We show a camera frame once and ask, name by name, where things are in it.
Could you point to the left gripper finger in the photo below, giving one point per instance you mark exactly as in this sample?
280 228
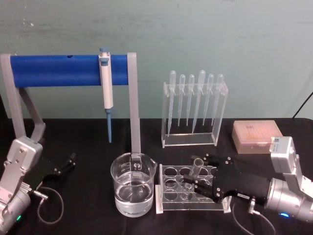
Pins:
67 167

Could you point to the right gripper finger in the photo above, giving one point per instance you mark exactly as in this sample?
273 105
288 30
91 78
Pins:
203 187
212 160

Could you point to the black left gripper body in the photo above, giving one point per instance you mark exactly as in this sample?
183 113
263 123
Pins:
44 170

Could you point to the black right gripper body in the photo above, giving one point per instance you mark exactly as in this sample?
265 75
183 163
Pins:
234 181

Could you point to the clear test tube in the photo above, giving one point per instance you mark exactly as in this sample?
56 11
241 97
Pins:
196 167

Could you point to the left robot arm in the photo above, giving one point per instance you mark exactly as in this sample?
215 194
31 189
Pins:
17 159

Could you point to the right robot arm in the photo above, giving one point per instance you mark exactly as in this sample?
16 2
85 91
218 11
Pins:
288 195

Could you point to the clear acrylic dropper rack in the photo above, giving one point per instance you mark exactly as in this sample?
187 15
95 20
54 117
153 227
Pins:
188 142

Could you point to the clear acrylic test tube rack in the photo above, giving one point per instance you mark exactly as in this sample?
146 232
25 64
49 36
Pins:
171 195

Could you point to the black table cloth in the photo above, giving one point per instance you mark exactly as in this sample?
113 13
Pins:
85 195

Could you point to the pale pipette tip box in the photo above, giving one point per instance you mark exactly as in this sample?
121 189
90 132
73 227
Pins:
254 137

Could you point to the blue pipette tip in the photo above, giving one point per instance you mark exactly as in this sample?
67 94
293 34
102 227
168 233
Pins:
109 127

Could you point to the glass beaker with water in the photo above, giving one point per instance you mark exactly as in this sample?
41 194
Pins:
132 195

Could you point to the clear plastic dropper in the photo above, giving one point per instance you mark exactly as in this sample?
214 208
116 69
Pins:
172 80
201 78
219 82
191 82
181 83
209 82

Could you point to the white and blue pipette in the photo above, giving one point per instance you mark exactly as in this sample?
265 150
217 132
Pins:
107 90

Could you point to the blue and grey pipette stand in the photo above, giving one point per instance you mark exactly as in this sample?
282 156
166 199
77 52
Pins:
56 71

